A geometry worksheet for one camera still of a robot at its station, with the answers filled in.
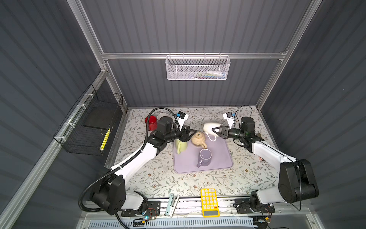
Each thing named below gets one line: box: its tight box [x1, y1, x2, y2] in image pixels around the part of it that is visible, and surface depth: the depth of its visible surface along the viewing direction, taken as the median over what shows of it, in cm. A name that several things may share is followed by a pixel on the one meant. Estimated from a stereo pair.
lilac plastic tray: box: [173, 134, 234, 174], surface depth 93 cm
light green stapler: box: [164, 193, 180, 218], surface depth 75 cm
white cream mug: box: [203, 122, 222, 142], surface depth 84 cm
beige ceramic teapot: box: [191, 131, 208, 149], surface depth 94 cm
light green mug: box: [174, 138, 188, 155], surface depth 92 cm
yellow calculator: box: [200, 187, 220, 218], surface depth 76 cm
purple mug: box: [196, 148, 213, 168], surface depth 86 cm
